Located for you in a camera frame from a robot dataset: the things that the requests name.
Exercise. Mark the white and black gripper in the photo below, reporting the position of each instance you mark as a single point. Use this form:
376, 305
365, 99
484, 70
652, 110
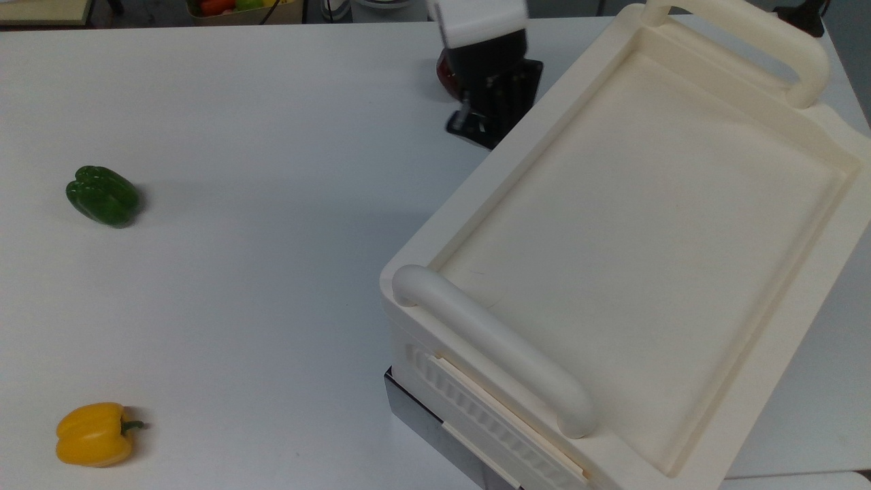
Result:
483, 34

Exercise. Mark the cream plastic cabinet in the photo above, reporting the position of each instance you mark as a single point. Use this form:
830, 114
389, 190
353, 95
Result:
633, 224

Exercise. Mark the dark red bell pepper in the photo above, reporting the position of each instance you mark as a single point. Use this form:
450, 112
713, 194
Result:
444, 76

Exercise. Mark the white round container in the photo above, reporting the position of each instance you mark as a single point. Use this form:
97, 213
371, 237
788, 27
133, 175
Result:
388, 5

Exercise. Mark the cardboard box of vegetables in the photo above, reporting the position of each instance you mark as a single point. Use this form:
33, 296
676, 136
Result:
238, 10

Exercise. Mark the green bell pepper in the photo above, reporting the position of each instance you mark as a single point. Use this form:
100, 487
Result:
102, 195

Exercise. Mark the wooden side table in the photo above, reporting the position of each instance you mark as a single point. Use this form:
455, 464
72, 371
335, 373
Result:
44, 10

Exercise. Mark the yellow bell pepper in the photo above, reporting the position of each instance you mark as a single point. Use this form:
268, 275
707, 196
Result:
92, 435

